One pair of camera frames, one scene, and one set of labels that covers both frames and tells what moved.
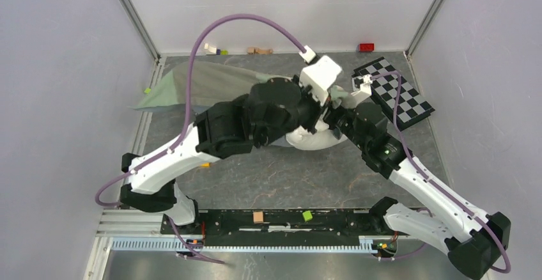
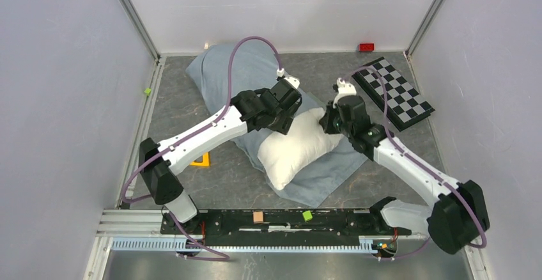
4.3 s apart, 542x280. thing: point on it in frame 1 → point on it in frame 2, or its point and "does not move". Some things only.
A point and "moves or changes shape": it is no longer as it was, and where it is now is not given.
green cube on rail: [307, 215] does not move
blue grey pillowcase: [190, 87] → [224, 70]
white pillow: [324, 138] moves or changes shape
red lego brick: [366, 47] does not move
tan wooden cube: [258, 217] does not move
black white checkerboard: [412, 105] does not move
